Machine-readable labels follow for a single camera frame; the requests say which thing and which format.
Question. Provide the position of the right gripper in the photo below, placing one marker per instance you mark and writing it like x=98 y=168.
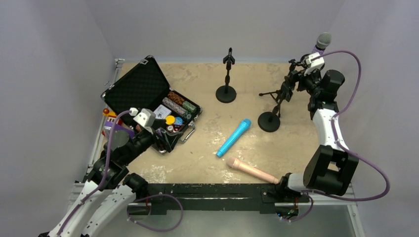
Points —
x=293 y=78

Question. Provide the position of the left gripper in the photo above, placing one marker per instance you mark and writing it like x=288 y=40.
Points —
x=158 y=135

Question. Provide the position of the black tripod shock-mount stand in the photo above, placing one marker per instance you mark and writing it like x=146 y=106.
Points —
x=286 y=89

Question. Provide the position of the purple glitter microphone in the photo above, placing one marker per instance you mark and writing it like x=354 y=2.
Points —
x=323 y=41

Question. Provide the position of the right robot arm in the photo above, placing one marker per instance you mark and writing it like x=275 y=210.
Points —
x=332 y=167

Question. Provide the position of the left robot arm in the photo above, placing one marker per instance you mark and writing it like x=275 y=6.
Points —
x=109 y=189

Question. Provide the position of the black round-base stand right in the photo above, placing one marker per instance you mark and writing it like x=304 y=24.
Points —
x=270 y=121

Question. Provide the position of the black round-base stand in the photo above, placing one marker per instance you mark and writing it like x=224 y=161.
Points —
x=270 y=121
x=226 y=93

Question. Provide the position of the black round-base stand rear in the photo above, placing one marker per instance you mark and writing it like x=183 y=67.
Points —
x=226 y=93

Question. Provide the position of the yellow round chip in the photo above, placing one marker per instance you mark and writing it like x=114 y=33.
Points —
x=170 y=120

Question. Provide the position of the blue blind button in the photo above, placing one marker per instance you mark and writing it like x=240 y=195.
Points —
x=178 y=121

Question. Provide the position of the white playing card deck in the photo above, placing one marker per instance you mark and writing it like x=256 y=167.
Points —
x=162 y=112

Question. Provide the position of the blue tan chip row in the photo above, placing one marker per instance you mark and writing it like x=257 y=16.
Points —
x=176 y=108

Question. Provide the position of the green chip stack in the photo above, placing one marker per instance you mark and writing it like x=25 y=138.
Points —
x=189 y=107

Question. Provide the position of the orange black chip row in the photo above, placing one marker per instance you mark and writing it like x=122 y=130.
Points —
x=176 y=98

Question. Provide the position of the black poker chip case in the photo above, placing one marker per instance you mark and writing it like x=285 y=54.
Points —
x=145 y=86

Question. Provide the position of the blue microphone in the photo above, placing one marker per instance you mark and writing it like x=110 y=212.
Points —
x=242 y=127

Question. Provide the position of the pink microphone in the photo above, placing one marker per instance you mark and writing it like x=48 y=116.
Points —
x=235 y=163

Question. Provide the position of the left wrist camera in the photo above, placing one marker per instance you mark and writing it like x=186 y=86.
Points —
x=144 y=119

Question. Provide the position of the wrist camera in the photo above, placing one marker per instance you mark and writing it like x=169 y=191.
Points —
x=144 y=119
x=312 y=62

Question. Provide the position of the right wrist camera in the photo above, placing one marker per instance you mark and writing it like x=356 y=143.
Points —
x=312 y=62

